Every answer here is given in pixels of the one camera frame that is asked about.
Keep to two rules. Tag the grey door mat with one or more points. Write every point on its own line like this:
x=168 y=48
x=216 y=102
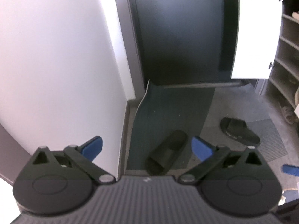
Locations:
x=163 y=112

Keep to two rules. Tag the black entrance door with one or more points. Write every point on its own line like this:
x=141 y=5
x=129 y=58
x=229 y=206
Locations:
x=182 y=32

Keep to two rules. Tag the pink sliding door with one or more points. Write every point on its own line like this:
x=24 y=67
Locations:
x=11 y=149

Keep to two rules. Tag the grey door frame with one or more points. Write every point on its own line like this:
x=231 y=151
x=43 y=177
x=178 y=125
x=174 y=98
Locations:
x=130 y=39

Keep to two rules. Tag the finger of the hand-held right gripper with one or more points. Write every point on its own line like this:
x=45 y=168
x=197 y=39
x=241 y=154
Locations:
x=290 y=169

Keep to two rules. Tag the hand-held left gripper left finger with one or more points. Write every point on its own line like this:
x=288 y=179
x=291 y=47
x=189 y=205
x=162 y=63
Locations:
x=92 y=147

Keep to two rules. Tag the tan slide sandal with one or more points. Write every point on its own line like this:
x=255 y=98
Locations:
x=287 y=115

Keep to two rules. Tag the black slide sandal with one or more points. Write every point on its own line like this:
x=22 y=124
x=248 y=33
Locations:
x=236 y=130
x=168 y=149

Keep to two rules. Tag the white cabinet door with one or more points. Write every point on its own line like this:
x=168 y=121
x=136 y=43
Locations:
x=254 y=28

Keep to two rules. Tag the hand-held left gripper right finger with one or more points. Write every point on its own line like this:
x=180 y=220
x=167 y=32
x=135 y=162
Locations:
x=201 y=147

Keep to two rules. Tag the pale yellow-green shoe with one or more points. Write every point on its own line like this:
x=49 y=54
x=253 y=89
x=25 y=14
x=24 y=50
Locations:
x=296 y=99

